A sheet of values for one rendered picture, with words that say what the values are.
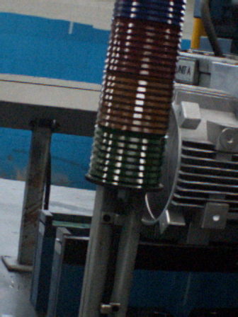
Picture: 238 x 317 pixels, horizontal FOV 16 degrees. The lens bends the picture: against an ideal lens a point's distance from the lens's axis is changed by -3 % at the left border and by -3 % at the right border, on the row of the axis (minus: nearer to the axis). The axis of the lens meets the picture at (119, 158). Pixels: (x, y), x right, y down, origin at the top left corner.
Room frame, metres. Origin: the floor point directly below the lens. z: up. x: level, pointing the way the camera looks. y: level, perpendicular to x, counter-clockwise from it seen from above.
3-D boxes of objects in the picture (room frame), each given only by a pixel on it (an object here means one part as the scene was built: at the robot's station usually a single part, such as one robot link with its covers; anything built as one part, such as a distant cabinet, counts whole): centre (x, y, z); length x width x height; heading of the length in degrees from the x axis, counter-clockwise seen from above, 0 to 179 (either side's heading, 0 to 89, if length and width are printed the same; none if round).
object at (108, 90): (0.69, -0.01, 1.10); 0.06 x 0.06 x 0.04
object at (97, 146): (0.69, -0.01, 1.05); 0.06 x 0.06 x 0.04
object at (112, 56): (0.69, -0.01, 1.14); 0.06 x 0.06 x 0.04
